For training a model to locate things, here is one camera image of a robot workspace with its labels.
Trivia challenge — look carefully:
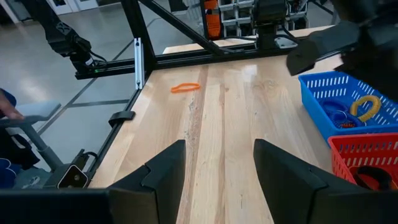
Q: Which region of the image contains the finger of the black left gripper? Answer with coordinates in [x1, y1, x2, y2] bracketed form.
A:
[285, 21, 363, 77]

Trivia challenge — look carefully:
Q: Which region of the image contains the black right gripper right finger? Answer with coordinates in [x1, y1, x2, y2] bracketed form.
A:
[253, 138, 398, 224]

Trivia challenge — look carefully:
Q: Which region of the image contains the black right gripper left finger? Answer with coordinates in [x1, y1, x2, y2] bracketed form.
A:
[108, 139, 187, 224]

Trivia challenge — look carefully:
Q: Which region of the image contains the yellow coil keychain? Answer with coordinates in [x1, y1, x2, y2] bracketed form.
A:
[349, 94, 382, 123]

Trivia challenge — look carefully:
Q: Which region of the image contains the blue plastic basket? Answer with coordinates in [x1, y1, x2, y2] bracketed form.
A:
[298, 70, 398, 147]

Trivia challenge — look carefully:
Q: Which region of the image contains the blue coil keychain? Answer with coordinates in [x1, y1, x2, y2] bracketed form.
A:
[328, 109, 365, 129]

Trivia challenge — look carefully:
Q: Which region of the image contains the black wristband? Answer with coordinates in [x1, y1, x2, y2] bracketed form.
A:
[352, 165, 395, 191]

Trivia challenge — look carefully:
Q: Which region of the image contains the grey office chair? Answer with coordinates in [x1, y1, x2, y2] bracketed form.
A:
[0, 99, 65, 175]

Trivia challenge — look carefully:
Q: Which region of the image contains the black table clamp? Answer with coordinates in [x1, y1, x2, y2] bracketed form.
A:
[108, 110, 137, 128]

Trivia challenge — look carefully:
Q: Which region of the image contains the red plastic basket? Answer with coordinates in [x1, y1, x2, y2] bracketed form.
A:
[328, 133, 398, 191]

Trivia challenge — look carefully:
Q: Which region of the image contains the white storage bin rack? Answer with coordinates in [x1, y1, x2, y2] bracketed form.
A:
[217, 0, 310, 37]

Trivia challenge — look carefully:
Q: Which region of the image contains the orange rubber band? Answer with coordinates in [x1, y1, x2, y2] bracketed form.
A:
[170, 82, 201, 94]

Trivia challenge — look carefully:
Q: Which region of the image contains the orange plastic device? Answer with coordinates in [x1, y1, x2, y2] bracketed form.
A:
[203, 0, 222, 40]

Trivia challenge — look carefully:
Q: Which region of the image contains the person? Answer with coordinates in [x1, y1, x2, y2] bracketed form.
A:
[0, 88, 41, 189]

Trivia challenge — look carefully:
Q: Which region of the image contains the person's hand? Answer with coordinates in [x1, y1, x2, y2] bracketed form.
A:
[0, 90, 25, 121]

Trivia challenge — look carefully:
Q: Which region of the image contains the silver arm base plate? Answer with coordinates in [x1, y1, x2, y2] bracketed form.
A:
[275, 36, 299, 50]

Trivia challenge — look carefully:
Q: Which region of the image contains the small black camera box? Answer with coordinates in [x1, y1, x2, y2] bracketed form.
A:
[51, 148, 99, 190]

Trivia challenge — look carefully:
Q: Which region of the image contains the silver frame bracket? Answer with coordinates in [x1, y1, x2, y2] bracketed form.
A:
[134, 37, 146, 91]

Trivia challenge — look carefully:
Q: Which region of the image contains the black aluminium rig frame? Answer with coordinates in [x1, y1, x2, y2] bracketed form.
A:
[74, 0, 301, 187]

